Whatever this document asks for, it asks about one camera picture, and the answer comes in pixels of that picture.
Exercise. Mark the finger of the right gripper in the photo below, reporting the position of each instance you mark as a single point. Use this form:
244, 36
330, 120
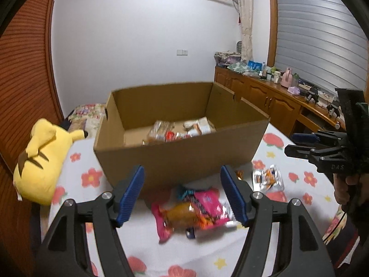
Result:
326, 138
301, 152

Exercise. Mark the pink snack packet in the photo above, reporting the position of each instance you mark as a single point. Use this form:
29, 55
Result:
208, 201

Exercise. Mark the white red snack pouch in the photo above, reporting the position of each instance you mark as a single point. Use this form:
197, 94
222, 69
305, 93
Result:
198, 127

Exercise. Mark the orange braised meat packet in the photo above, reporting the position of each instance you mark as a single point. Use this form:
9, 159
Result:
186, 215

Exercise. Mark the clear wafer pack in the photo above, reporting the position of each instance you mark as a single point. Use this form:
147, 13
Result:
158, 131

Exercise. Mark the blue white snack packet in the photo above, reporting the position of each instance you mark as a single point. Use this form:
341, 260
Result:
190, 233

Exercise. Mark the person's right hand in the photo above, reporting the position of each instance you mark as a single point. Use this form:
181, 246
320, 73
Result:
341, 185

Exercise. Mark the wooden sideboard cabinet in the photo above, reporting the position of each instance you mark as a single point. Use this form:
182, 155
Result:
288, 113

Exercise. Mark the purple small box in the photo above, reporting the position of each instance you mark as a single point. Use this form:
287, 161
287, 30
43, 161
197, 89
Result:
294, 90

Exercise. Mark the pink kettle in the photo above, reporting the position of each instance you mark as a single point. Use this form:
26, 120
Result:
287, 78

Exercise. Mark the yellow plush toy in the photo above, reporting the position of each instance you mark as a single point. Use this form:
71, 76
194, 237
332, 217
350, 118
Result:
39, 165

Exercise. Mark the grey window blind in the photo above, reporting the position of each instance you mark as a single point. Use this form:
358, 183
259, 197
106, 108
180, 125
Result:
322, 42

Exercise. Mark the teal foil candy packet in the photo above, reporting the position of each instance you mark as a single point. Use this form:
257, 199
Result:
182, 192

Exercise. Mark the floral pillow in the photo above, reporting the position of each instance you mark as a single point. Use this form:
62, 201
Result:
86, 117

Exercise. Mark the brown cardboard box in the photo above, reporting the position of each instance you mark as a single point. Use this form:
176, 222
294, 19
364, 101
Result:
121, 142

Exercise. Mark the wooden slatted wardrobe door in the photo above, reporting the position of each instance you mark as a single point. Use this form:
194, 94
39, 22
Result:
28, 92

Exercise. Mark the beige curtain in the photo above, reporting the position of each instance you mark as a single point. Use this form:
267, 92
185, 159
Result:
246, 18

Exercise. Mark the white wall switch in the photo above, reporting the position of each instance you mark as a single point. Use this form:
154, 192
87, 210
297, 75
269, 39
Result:
181, 52

